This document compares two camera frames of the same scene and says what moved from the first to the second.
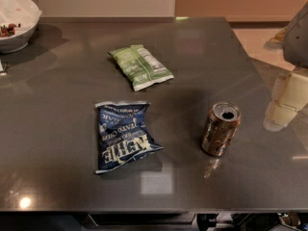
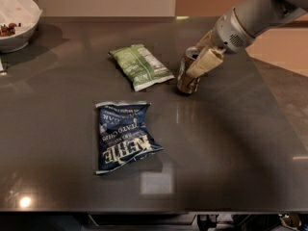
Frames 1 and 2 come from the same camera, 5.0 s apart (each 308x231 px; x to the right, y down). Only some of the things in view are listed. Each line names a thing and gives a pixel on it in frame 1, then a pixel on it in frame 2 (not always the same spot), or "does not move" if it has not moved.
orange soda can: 220,128 to 186,83
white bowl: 20,11 does not move
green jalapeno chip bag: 141,65 does not move
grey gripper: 297,43 to 228,33
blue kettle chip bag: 124,135 does not move
